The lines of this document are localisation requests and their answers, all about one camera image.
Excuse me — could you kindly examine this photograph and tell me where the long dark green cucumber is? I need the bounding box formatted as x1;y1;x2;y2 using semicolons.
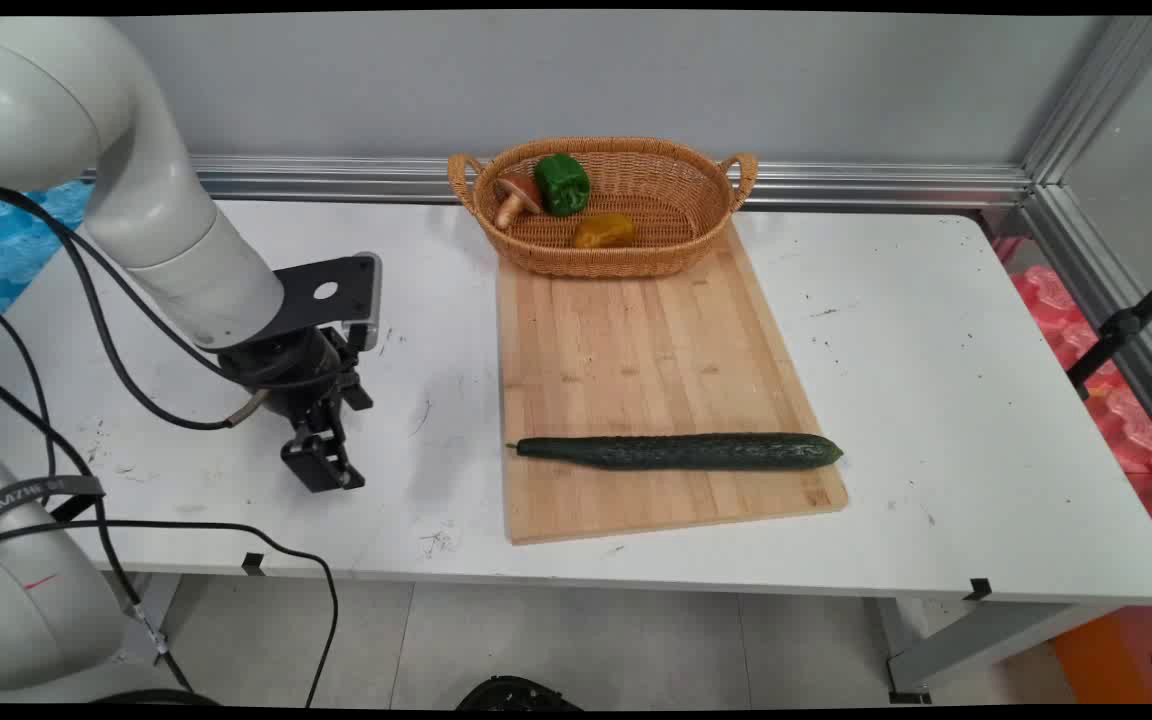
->
506;432;845;471

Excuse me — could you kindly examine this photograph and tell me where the black tripod stand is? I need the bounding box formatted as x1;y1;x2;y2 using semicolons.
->
1066;257;1152;399

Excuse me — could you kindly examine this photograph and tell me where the green bell pepper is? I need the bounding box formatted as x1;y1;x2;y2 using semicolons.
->
534;153;592;218

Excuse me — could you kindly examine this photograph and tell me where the pink bubble wrap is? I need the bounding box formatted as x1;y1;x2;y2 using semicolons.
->
994;235;1152;561

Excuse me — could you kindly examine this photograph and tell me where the blue bubble wrap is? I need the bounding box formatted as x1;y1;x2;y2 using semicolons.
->
0;180;94;351

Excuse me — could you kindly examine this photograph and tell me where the aluminium corner post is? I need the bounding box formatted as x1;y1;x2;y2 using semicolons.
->
1023;15;1152;188

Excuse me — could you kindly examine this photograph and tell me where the black cable along table edge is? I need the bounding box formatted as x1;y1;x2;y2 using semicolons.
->
0;519;341;708

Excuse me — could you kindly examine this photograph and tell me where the bamboo cutting board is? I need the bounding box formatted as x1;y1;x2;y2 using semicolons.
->
496;222;849;546

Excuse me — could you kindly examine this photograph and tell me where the grey metal table leg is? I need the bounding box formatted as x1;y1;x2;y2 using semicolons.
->
876;597;1129;704

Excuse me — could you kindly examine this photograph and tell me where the aluminium side frame rail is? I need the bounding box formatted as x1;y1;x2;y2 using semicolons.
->
1021;183;1152;463

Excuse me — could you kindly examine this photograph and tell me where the yellow bell pepper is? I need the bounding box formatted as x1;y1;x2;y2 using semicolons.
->
573;213;637;250

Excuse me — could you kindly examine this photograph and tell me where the thick black gripper cable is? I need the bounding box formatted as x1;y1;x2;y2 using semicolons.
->
0;176;271;432

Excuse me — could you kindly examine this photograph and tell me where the black round floor object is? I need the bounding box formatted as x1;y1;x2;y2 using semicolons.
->
455;675;584;712

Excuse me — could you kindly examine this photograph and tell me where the horizontal aluminium frame rail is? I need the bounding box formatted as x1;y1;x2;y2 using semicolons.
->
81;153;1034;211

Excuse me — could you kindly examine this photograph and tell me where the black printed velcro strap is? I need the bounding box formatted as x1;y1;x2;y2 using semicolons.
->
0;475;106;532

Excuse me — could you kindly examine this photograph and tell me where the orange floor object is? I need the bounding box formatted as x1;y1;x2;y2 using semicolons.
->
1050;613;1139;705

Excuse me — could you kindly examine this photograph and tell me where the woven wicker basket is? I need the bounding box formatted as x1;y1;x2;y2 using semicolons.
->
447;136;759;279

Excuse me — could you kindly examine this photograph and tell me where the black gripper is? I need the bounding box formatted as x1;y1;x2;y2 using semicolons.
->
219;325;375;494

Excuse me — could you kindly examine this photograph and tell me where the brown mushroom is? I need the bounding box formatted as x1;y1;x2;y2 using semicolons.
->
493;172;544;231

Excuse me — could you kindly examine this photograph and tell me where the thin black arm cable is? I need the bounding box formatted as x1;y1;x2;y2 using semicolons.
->
0;283;197;694

